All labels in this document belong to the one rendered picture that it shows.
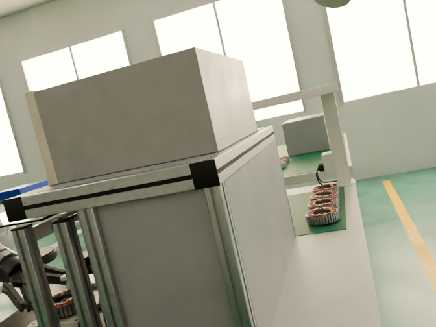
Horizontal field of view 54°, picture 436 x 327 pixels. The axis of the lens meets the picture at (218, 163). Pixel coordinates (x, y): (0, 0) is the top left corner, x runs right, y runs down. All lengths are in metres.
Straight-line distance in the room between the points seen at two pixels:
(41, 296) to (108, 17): 5.72
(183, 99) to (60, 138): 0.29
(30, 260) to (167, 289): 0.29
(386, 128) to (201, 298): 5.00
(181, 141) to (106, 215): 0.20
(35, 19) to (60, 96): 6.19
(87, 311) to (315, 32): 5.05
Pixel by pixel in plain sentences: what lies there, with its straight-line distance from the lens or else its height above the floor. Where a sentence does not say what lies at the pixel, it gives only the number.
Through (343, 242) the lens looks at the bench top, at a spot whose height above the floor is 0.75.
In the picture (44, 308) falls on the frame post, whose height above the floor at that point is 0.88.
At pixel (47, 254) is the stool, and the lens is 3.04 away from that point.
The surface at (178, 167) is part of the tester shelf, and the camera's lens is 0.73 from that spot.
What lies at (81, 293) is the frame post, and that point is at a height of 0.90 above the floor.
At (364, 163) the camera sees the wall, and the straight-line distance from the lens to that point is 5.70.
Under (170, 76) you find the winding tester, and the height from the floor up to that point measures 1.28.
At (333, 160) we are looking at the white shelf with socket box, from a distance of 2.01.
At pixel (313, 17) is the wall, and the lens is 5.69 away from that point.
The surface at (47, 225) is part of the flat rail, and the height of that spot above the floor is 1.03.
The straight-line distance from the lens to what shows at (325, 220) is 1.49.
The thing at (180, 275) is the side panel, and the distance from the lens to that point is 0.81.
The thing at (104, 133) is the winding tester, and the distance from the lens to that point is 0.91.
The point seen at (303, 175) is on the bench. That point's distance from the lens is 2.52.
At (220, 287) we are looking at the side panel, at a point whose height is 0.89.
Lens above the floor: 1.18
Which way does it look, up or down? 6 degrees down
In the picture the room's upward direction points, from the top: 13 degrees counter-clockwise
